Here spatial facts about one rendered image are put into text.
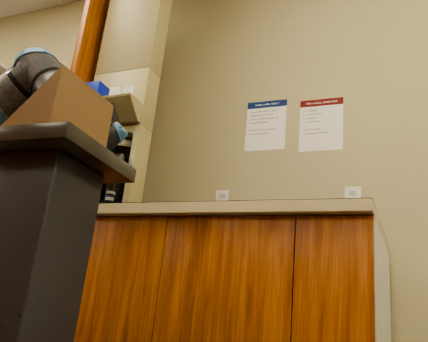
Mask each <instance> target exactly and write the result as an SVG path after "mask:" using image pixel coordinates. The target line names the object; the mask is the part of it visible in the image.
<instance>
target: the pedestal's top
mask: <svg viewBox="0 0 428 342"><path fill-rule="evenodd" d="M52 149H60V150H61V151H63V152H65V153H66V154H68V155H70V156H71V157H73V158H74V159H76V160H77V161H79V162H81V163H83V164H84V165H86V166H88V167H89V168H91V169H92V170H94V171H95V172H97V173H99V174H100V175H102V176H103V178H104V179H103V183H134V182H135V176H136V171H137V170H136V169H135V168H133V167H132V166H131V165H129V164H127V163H126V162H125V161H124V160H123V159H121V158H119V157H118V156H117V155H115V154H114V153H112V152H111V151H110V150H109V149H107V148H106V147H104V146H103V145H102V144H100V143H99V142H97V141H96V140H95V139H93V138H92V137H90V136H89V135H87V134H86V133H85V132H83V131H82V130H80V129H79V128H78V127H77V126H75V125H73V124H72V123H71V122H70V121H59V122H49V123H32V124H22V125H12V126H0V152H12V151H39V150H52Z"/></svg>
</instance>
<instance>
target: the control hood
mask: <svg viewBox="0 0 428 342"><path fill-rule="evenodd" d="M103 97H104V98H105V99H106V100H108V101H109V102H110V103H114V105H115V109H116V112H117V114H118V119H119V121H112V123H115V122H118V123H119V124H120V125H126V124H139V123H140V121H141V114H142V109H143V104H142V103H141V102H140V101H139V100H138V99H137V98H136V97H134V96H133V95H132V94H131V93H124V94H114V95H108V96H103Z"/></svg>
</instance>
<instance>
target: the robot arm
mask: <svg viewBox="0 0 428 342"><path fill-rule="evenodd" d="M62 65H63V64H62V63H61V62H59V61H58V59H57V58H56V57H55V56H53V55H52V54H51V53H50V52H49V51H47V50H46V49H43V48H41V47H29V48H27V49H25V50H22V51H21V52H20V53H19V54H18V55H17V56H16V57H15V59H14V64H13V65H12V66H11V67H10V68H9V69H8V70H6V71H5V72H4V73H3V74H1V75H0V126H1V125H2V124H3V123H4V122H5V121H6V120H7V119H8V118H9V117H10V116H11V115H12V114H13V113H14V112H15V111H16V110H17V109H18V108H19V107H20V106H21V105H22V104H23V103H24V102H25V101H26V100H27V99H28V98H30V97H31V96H32V95H33V94H34V93H35V92H36V91H37V90H38V89H39V88H40V87H41V86H42V85H43V84H44V83H45V82H46V81H47V80H48V79H49V78H50V77H51V76H52V75H53V74H54V73H55V72H56V71H57V70H58V69H59V68H60V67H61V66H62ZM127 136H128V133H127V131H125V129H124V128H123V127H122V126H121V125H120V124H119V123H118V122H115V123H112V122H111V125H110V129H109V136H108V140H107V147H106V148H107V149H109V150H110V151H111V152H115V147H116V146H117V145H118V144H119V143H121V142H122V141H123V140H124V139H125V138H126V137H127Z"/></svg>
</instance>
